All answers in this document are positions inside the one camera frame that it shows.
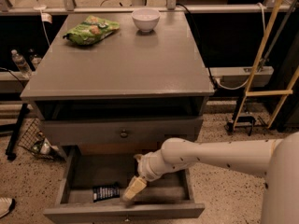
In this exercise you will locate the green snack chip bag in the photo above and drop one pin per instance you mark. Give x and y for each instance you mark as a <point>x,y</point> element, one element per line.
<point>92,30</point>

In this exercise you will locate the white sneaker shoe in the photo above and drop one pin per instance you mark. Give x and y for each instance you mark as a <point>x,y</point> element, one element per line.
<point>6,205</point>

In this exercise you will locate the closed upper grey drawer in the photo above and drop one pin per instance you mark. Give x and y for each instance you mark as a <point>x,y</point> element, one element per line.
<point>107,131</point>

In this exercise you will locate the dark blueberry rxbar wrapper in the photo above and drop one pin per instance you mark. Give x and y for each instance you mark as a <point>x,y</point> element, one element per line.
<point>105,192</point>

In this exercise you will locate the round metal drawer knob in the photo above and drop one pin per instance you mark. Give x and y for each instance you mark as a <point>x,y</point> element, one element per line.
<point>124,134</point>

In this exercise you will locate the open lower grey drawer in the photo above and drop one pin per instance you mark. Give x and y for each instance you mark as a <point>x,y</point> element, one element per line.
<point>169,197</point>

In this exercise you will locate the grey wooden drawer cabinet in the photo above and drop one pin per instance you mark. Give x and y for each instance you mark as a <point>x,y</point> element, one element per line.
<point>128,75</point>

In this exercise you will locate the metal railing beam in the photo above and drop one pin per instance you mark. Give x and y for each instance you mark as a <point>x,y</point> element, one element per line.
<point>62,7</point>

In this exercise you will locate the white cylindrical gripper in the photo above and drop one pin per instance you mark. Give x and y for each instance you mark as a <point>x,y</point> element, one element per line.
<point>147,168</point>

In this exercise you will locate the yellow wooden ladder frame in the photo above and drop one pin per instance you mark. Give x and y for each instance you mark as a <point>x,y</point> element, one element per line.
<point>259,62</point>

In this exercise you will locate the white ceramic bowl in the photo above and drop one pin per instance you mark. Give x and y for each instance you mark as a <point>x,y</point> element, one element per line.
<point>145,19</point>

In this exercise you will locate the black stand leg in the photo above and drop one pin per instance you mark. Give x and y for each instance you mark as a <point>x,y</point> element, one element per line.
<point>11,155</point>

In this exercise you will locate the black wire basket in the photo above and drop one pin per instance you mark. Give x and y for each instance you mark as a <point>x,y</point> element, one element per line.
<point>36,143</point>

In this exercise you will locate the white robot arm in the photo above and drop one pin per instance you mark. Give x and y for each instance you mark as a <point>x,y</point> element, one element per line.
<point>276,160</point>

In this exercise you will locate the clear plastic water bottle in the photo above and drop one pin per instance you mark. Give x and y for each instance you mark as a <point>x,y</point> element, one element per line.
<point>21,63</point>

